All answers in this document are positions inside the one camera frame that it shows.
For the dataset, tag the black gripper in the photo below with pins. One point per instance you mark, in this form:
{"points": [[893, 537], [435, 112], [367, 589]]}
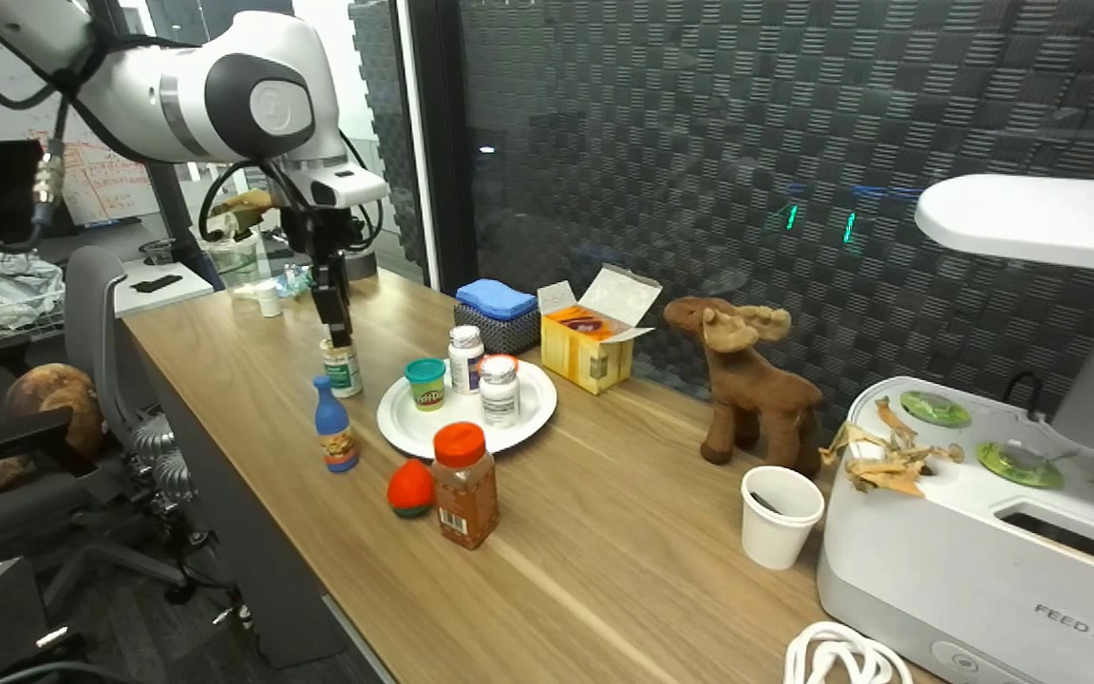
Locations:
{"points": [[325, 236]]}

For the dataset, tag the white bottle green label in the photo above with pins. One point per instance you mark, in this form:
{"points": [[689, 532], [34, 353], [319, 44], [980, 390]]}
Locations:
{"points": [[339, 361]]}

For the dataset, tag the teal lid green jar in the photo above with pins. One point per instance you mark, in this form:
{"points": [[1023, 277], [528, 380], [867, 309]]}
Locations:
{"points": [[425, 380]]}

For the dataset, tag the white bottle dark label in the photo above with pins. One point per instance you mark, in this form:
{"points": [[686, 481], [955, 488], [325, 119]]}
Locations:
{"points": [[466, 351]]}

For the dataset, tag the orange lid spice jar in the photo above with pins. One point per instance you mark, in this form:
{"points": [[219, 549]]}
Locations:
{"points": [[466, 483]]}

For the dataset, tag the white pill bottle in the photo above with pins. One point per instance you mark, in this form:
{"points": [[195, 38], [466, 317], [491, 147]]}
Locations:
{"points": [[499, 391]]}

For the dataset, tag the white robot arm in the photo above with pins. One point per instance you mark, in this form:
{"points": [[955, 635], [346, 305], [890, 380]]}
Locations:
{"points": [[254, 94]]}

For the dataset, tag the blue sponge on grey box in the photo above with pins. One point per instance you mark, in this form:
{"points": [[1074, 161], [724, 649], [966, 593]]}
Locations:
{"points": [[499, 314]]}

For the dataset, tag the blue toy bottle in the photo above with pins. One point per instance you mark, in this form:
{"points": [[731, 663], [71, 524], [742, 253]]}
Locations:
{"points": [[335, 431]]}

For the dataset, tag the red strawberry toy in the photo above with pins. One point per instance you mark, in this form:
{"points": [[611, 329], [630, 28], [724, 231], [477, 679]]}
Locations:
{"points": [[413, 488]]}

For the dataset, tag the yellow cardboard box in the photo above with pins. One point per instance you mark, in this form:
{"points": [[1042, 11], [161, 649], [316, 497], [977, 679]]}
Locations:
{"points": [[589, 337]]}

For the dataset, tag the brown moose plush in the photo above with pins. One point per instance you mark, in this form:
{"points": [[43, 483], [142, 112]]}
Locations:
{"points": [[753, 405]]}

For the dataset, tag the white paper cup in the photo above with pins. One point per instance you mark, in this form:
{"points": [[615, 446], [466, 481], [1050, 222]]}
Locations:
{"points": [[776, 514]]}

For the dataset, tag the white appliance base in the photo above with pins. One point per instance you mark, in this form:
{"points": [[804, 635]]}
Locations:
{"points": [[962, 532]]}

